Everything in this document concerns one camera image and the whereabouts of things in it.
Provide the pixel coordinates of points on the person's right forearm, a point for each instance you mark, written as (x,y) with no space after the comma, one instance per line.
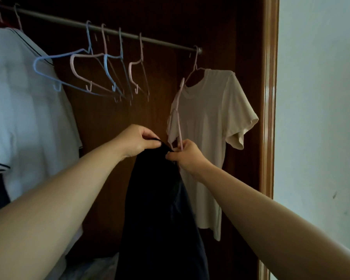
(265,224)

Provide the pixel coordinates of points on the metal closet rod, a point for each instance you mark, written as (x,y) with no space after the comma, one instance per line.
(163,42)

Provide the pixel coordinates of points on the black t-shirt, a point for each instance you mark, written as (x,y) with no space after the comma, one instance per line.
(157,215)

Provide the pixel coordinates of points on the white shirt dark trim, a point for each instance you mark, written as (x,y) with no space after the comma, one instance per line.
(26,113)

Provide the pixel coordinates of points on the person's left hand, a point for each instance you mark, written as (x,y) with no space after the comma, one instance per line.
(137,139)

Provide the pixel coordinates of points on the person's left forearm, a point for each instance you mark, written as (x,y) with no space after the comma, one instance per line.
(46,215)

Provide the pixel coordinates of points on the row of pastel hangers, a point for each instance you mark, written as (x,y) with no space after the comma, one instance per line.
(72,65)

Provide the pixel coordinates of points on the person's right hand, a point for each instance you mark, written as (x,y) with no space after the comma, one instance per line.
(189,157)

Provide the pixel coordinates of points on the cream t-shirt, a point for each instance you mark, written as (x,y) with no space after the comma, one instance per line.
(210,128)

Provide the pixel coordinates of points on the pink hanger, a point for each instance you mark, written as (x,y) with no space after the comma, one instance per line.
(195,62)
(181,84)

